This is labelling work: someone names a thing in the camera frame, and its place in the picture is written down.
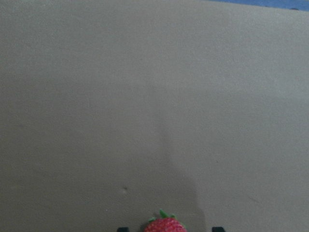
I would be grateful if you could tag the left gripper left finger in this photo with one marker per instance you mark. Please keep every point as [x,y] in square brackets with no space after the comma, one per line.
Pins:
[122,229]

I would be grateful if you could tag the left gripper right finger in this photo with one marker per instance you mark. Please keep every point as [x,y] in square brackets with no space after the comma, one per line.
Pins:
[218,229]

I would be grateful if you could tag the red strawberry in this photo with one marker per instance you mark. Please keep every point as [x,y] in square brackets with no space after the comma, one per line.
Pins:
[164,223]

